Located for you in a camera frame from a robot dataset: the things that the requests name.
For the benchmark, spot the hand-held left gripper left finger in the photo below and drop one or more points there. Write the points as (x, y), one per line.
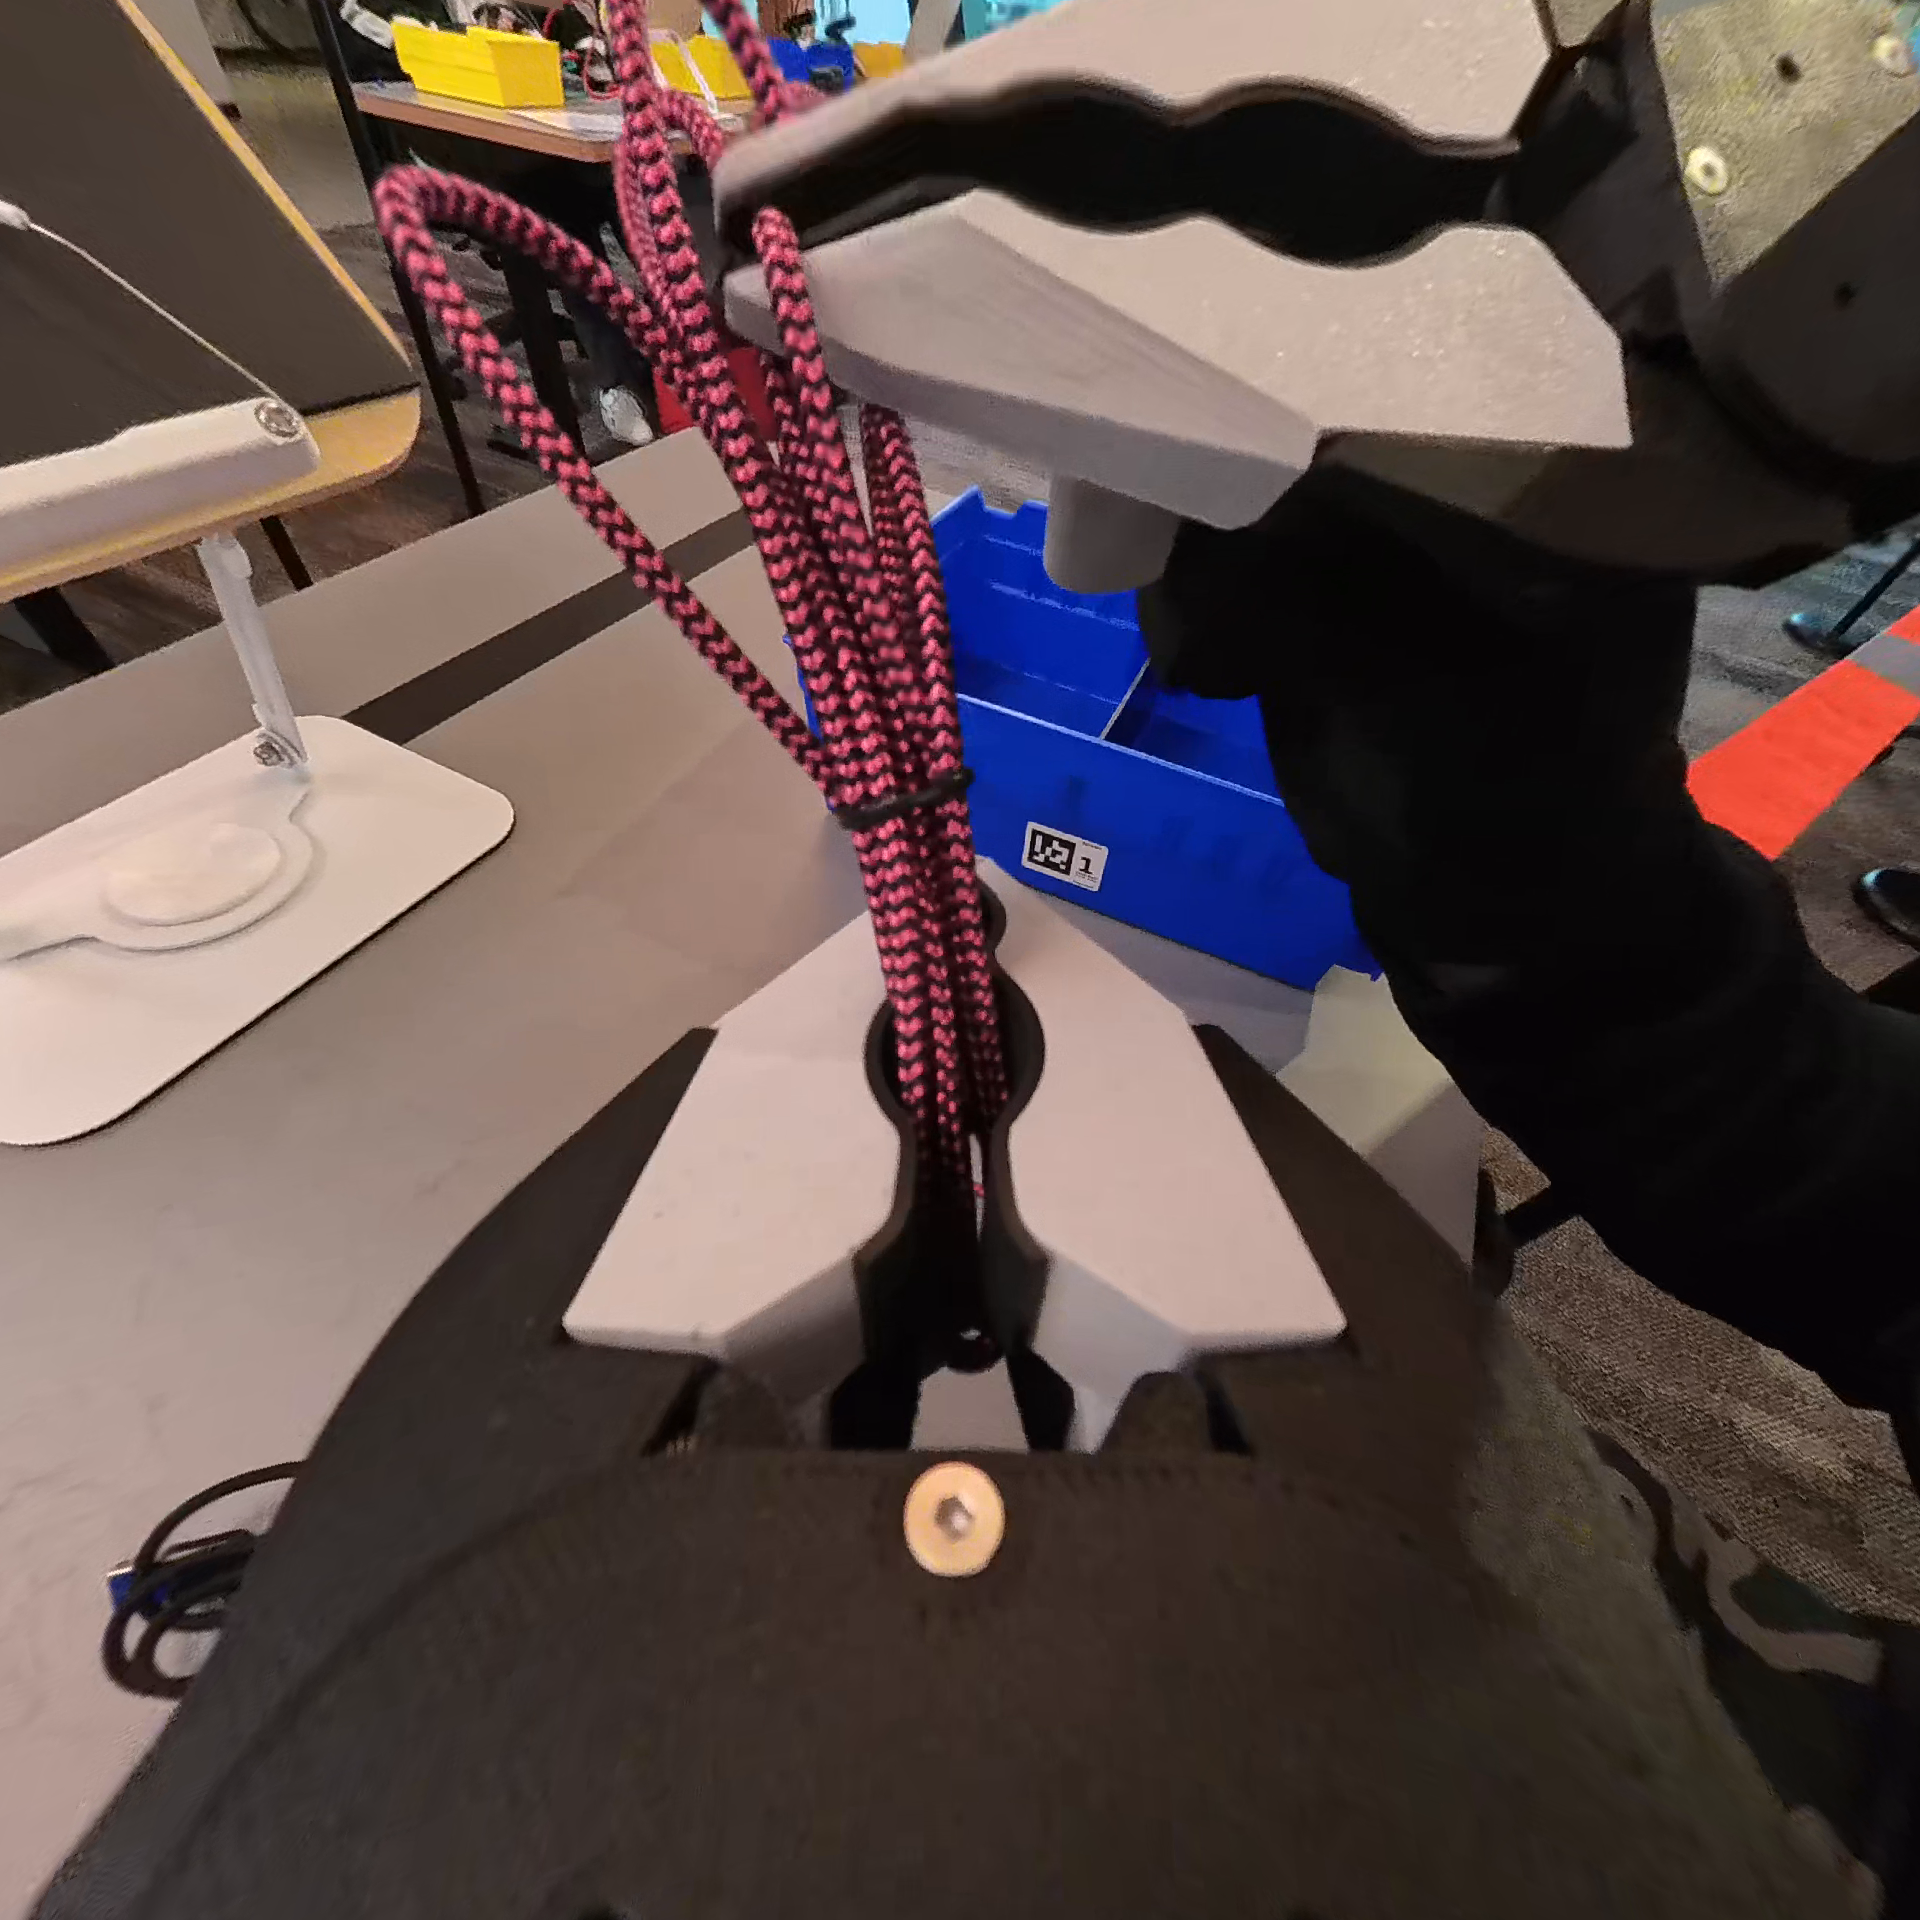
(750, 1201)

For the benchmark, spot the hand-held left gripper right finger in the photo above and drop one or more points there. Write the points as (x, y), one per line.
(1172, 1201)

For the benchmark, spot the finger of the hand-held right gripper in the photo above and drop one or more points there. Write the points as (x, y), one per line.
(1202, 346)
(1202, 60)

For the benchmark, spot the person's right hand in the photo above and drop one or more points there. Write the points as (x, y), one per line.
(1425, 720)

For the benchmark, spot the blue plastic bin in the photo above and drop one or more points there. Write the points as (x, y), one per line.
(1139, 810)

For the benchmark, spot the white tablet stand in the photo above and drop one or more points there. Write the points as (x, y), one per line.
(375, 840)

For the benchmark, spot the wooden work table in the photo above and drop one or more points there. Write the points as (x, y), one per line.
(497, 127)

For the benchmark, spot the yellow plastic bin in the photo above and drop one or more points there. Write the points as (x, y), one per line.
(481, 64)

